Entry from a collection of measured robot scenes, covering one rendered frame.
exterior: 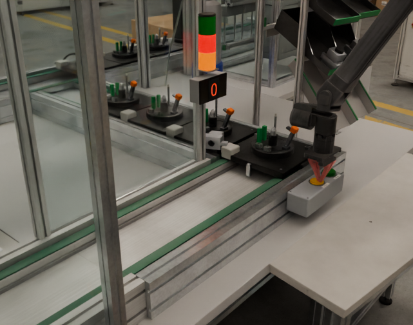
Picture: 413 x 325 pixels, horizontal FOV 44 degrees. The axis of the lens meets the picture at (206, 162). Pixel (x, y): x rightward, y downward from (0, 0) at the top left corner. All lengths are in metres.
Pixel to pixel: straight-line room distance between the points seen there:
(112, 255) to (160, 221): 0.47
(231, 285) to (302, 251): 0.24
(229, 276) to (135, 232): 0.27
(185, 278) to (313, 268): 0.34
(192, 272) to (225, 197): 0.35
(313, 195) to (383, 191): 0.36
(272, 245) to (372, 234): 0.29
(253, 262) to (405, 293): 1.52
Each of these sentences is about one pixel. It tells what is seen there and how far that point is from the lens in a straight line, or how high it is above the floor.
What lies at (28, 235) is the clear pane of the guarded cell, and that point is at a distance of 0.83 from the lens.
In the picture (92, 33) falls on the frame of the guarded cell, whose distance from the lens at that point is 0.79.
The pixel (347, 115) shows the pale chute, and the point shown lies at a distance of 1.89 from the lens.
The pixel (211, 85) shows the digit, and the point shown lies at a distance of 1.50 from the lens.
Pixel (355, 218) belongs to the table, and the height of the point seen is 0.86.
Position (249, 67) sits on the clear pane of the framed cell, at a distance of 2.76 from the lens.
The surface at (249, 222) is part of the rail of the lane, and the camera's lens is 1.34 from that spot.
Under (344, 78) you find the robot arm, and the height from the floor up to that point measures 1.28.
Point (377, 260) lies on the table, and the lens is 1.41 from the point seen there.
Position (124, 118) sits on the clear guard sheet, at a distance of 1.36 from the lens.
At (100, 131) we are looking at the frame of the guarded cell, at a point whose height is 1.35.
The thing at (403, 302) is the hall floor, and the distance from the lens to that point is 2.70.
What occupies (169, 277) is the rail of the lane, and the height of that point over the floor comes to 0.94.
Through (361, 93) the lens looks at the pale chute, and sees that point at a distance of 2.02.
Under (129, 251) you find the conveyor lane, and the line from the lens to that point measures 1.29.
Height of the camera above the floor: 1.66
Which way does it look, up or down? 26 degrees down
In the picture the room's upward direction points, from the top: straight up
